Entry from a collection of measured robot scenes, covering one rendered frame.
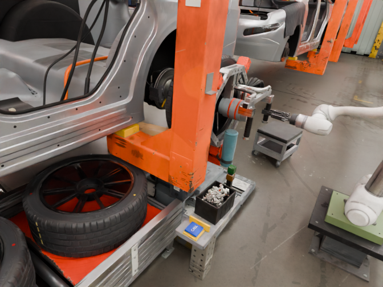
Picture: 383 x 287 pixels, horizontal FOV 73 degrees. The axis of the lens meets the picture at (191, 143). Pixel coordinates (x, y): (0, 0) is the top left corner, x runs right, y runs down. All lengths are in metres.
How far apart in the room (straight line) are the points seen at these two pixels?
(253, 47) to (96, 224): 3.52
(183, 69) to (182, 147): 0.40
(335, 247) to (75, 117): 1.81
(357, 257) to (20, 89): 2.48
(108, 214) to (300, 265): 1.29
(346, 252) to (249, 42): 3.11
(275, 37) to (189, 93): 3.21
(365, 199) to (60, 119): 1.61
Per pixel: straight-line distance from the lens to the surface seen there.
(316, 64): 5.30
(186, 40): 1.20
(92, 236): 1.43
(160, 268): 1.80
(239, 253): 1.93
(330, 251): 2.14
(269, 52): 4.35
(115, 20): 3.74
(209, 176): 2.15
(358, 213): 1.69
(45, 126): 1.35
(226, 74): 1.63
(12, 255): 1.35
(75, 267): 1.53
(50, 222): 1.43
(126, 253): 1.39
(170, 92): 1.66
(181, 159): 1.39
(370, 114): 1.77
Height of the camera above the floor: 1.46
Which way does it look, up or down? 28 degrees down
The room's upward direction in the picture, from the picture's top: 6 degrees clockwise
